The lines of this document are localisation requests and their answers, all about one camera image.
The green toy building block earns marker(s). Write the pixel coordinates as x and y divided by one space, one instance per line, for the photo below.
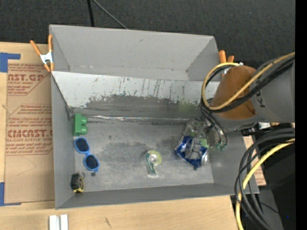
78 126

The black and yellow tape measure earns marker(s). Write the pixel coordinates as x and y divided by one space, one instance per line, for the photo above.
77 183

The green and silver crushed can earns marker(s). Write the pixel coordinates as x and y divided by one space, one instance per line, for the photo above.
153 158

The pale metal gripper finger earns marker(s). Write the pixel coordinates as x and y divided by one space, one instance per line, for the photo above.
187 147
196 150

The grey metal bin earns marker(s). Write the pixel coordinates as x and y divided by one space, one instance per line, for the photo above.
134 133

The blue sunglasses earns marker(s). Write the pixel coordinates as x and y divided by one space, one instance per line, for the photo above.
82 150

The blue crushed can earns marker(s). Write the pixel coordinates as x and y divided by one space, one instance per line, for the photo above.
200 160

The brown cardboard board red print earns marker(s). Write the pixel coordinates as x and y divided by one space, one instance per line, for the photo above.
26 128

